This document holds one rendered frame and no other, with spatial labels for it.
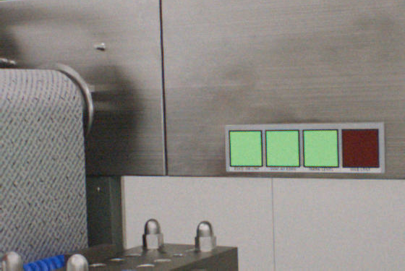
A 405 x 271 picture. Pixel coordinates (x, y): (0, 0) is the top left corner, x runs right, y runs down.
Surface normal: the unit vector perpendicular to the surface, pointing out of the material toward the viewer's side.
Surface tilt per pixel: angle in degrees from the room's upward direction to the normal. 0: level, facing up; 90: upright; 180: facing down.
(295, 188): 90
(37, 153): 90
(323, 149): 90
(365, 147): 90
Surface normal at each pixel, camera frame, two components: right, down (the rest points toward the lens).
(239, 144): -0.45, 0.07
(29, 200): 0.89, 0.00
